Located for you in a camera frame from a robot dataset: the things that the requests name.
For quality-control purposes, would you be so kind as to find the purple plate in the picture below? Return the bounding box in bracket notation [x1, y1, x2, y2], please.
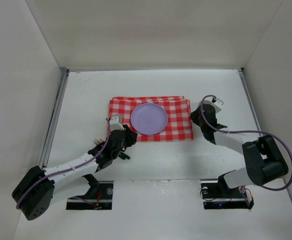
[130, 103, 168, 136]

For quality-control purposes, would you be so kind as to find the red checkered cloth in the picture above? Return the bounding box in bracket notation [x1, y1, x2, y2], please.
[109, 96, 194, 142]

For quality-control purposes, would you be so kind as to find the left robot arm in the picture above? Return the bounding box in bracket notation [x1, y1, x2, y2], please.
[11, 124, 137, 221]

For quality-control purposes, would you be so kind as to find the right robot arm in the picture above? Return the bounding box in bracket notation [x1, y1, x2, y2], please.
[190, 103, 292, 198]

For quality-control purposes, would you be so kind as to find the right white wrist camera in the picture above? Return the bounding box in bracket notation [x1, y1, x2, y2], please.
[205, 98, 224, 114]

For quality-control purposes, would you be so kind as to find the gold knife green handle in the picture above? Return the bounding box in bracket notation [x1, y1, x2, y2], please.
[118, 152, 131, 160]

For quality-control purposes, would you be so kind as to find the gold fork green handle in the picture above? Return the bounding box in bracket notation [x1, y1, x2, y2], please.
[93, 138, 104, 146]

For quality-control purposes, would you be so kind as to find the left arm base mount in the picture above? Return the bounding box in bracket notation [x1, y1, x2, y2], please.
[66, 174, 114, 211]

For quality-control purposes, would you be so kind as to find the right aluminium rail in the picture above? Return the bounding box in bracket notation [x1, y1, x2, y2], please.
[236, 69, 263, 142]

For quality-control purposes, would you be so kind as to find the aluminium rail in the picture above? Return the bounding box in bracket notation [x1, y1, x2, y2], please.
[236, 69, 263, 142]
[38, 67, 69, 169]

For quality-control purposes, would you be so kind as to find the left aluminium rail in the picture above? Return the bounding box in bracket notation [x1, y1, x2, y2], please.
[38, 67, 69, 169]

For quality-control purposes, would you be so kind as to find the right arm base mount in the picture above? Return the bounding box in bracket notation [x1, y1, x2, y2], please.
[200, 179, 254, 210]

